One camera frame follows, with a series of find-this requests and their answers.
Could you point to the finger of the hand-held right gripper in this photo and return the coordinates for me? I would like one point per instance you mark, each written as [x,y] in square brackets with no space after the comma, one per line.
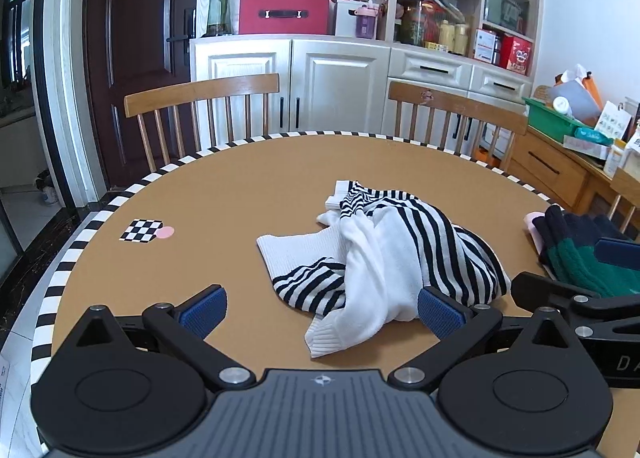
[620,250]
[545,290]

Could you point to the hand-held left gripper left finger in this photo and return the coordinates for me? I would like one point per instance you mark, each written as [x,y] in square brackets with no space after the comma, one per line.
[202,312]

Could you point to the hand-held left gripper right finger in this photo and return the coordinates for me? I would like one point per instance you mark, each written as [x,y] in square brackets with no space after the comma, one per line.
[440,314]

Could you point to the black white striped sweater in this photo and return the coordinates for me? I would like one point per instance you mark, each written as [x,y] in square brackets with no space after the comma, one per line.
[385,258]

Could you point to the blue green knit sweater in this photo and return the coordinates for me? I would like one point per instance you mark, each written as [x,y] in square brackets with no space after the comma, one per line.
[575,253]

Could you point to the pink cloth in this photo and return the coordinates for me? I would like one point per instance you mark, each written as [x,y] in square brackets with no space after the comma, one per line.
[535,233]

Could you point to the pink round sticker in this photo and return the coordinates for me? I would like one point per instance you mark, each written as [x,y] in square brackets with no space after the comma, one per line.
[165,232]

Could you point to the white plastic bottle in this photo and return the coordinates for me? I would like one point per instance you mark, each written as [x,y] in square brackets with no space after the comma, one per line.
[614,158]

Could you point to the black white checkerboard marker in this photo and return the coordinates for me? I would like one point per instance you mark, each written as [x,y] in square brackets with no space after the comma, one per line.
[141,230]

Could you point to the wooden drawer sideboard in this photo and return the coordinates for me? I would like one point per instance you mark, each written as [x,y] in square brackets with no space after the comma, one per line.
[550,173]

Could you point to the teal packet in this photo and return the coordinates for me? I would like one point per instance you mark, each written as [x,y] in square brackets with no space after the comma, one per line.
[594,137]

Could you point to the white printed paper bag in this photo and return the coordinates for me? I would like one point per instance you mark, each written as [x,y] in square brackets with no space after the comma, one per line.
[615,121]

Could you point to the green plastic basket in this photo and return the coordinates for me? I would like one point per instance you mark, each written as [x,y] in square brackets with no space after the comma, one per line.
[550,123]

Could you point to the grey folder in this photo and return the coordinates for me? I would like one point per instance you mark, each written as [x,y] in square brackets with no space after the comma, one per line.
[580,101]

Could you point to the wooden chair with sticker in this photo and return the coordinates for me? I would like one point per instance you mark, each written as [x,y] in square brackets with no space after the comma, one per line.
[450,103]

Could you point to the red gift box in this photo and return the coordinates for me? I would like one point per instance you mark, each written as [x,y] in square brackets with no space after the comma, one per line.
[517,56]

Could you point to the wooden spindle chair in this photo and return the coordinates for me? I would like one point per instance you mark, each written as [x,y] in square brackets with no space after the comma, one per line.
[200,91]

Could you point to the white red carton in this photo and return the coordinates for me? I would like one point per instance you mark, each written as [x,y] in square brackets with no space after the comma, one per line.
[486,46]

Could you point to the dark brown door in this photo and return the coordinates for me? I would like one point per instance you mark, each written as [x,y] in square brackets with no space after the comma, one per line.
[140,63]

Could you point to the white sideboard cabinet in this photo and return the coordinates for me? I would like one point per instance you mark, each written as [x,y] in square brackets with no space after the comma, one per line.
[325,73]

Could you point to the grey green crate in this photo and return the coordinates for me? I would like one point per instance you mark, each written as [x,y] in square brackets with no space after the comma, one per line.
[507,8]

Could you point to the yellow bottles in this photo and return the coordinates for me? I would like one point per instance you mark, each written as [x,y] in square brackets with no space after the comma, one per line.
[454,38]

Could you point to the glass storage jar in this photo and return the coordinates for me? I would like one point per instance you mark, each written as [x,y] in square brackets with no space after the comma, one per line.
[412,21]

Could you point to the purple water bottle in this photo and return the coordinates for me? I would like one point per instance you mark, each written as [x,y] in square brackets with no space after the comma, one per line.
[365,23]

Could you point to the red storage box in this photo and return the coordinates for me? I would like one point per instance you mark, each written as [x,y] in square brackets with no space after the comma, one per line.
[285,16]

